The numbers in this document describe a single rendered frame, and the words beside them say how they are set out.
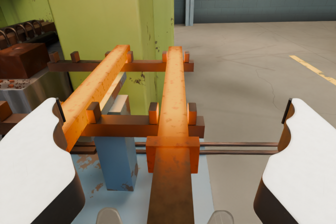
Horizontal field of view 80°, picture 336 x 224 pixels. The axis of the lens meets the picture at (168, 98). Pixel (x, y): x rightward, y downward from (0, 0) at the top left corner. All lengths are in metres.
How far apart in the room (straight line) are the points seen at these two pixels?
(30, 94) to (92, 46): 0.22
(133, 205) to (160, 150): 0.31
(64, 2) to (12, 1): 0.52
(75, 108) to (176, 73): 0.16
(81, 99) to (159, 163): 0.15
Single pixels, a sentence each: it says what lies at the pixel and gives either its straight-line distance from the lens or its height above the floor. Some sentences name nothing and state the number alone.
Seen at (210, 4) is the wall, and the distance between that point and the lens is 6.56.
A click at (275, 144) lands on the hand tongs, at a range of 0.63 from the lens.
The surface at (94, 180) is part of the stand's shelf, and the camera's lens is 0.54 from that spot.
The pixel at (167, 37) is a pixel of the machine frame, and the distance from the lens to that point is 1.09.
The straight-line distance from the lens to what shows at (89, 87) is 0.30.
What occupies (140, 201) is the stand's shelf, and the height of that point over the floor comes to 0.74.
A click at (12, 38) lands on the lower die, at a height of 0.99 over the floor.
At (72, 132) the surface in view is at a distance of 0.23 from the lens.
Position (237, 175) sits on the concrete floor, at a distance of 1.52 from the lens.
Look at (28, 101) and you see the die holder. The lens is 0.61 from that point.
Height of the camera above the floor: 1.13
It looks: 30 degrees down
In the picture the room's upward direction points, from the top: 1 degrees counter-clockwise
